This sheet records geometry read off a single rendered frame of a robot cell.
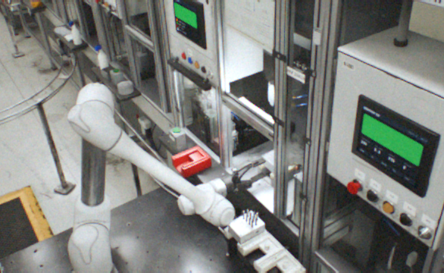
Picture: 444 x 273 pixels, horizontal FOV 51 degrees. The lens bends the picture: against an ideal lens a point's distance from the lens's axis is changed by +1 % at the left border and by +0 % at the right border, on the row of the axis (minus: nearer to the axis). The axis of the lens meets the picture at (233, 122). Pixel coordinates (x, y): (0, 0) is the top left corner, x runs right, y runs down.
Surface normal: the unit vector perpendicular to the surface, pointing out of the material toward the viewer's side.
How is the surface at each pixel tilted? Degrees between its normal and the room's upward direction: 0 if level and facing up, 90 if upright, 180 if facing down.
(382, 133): 90
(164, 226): 0
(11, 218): 0
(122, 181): 0
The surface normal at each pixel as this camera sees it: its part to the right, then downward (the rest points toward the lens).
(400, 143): -0.82, 0.34
